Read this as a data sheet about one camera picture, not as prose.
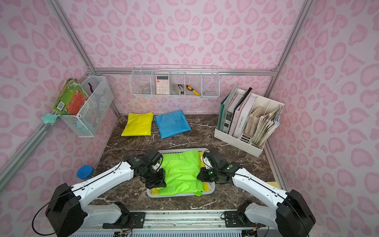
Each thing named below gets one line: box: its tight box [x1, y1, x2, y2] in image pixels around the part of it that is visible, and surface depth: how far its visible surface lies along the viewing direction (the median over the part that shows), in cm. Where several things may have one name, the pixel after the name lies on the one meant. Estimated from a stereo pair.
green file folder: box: [217, 84, 239, 132], surface depth 88 cm
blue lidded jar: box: [76, 164, 95, 180], surface depth 72 cm
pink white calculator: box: [155, 75, 170, 95], surface depth 97 cm
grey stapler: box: [171, 83, 181, 95], surface depth 102 cm
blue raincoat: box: [153, 109, 192, 140], surface depth 114 cm
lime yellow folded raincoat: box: [120, 112, 154, 137], surface depth 114 cm
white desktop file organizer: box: [214, 84, 285, 158], surface depth 94 cm
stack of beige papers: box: [244, 104, 282, 149], surface depth 92 cm
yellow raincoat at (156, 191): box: [151, 152, 210, 196], surface depth 75 cm
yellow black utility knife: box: [185, 84, 201, 96], surface depth 100 cm
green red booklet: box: [51, 78, 90, 116], surface depth 73 cm
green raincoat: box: [155, 150, 205, 197], surface depth 81 cm
